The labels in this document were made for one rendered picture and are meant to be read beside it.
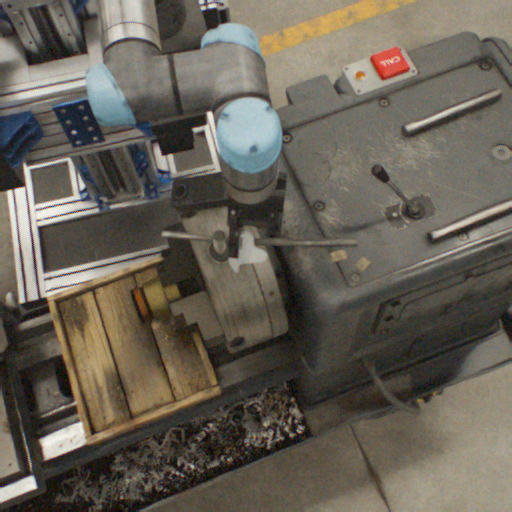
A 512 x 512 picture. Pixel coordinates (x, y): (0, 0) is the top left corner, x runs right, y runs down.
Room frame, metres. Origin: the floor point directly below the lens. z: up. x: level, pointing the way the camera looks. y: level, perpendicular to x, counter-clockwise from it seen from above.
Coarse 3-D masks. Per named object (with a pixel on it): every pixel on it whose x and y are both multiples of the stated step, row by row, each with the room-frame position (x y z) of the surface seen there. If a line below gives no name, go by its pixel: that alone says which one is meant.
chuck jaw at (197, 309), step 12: (180, 300) 0.48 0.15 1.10; (192, 300) 0.48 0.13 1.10; (204, 300) 0.47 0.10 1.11; (180, 312) 0.45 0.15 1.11; (192, 312) 0.45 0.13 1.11; (204, 312) 0.45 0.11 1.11; (192, 324) 0.43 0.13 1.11; (204, 324) 0.42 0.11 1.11; (216, 324) 0.42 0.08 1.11; (204, 336) 0.40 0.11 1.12; (216, 336) 0.39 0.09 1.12
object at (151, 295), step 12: (156, 276) 0.54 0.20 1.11; (144, 288) 0.51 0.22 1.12; (156, 288) 0.50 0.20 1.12; (168, 288) 0.51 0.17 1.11; (144, 300) 0.49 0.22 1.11; (156, 300) 0.48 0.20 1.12; (168, 300) 0.48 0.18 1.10; (144, 312) 0.46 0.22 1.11; (156, 312) 0.46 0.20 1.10; (168, 312) 0.46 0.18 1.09
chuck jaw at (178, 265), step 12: (180, 216) 0.62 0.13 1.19; (192, 216) 0.61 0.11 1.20; (168, 228) 0.60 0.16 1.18; (180, 228) 0.59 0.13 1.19; (168, 240) 0.57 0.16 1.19; (180, 240) 0.57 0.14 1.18; (168, 252) 0.57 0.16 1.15; (180, 252) 0.56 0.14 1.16; (192, 252) 0.56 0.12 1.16; (168, 264) 0.54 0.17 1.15; (180, 264) 0.54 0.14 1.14; (192, 264) 0.54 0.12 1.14; (168, 276) 0.52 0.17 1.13; (180, 276) 0.52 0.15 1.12; (192, 276) 0.52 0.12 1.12
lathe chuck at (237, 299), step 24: (216, 216) 0.59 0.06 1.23; (192, 240) 0.55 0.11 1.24; (216, 264) 0.49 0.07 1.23; (240, 264) 0.49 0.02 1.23; (216, 288) 0.45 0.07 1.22; (240, 288) 0.45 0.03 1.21; (216, 312) 0.42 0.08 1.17; (240, 312) 0.42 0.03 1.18; (264, 312) 0.42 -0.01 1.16; (240, 336) 0.39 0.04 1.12; (264, 336) 0.39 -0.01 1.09
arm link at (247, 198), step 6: (222, 174) 0.46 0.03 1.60; (276, 180) 0.45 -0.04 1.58; (228, 186) 0.44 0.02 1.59; (270, 186) 0.44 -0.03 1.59; (228, 192) 0.45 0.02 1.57; (234, 192) 0.44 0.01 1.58; (240, 192) 0.43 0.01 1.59; (258, 192) 0.43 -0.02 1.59; (264, 192) 0.43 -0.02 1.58; (270, 192) 0.44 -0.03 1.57; (234, 198) 0.44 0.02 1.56; (240, 198) 0.43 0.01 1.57; (246, 198) 0.43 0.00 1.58; (252, 198) 0.43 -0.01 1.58; (258, 198) 0.43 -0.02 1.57; (264, 198) 0.43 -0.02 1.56
